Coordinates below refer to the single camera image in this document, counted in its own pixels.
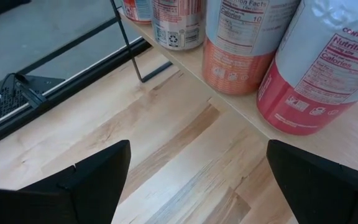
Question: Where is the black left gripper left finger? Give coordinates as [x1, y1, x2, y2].
[0, 139, 132, 224]

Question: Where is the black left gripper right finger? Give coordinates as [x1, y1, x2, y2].
[265, 139, 358, 224]

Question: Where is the pink Spindrift can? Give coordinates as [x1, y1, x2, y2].
[255, 0, 358, 136]

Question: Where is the orange Spindrift grapefruit can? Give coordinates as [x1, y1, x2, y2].
[201, 0, 301, 96]

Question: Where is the red soda can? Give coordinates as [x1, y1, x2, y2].
[121, 0, 154, 24]

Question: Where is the silver diet cola can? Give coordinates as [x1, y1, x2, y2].
[150, 0, 207, 52]

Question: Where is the black computer tower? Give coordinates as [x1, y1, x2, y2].
[0, 73, 65, 131]

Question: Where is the wooden shelf with black frame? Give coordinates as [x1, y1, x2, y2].
[109, 0, 358, 179]

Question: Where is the black frame bracket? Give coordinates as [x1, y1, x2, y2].
[13, 73, 48, 110]

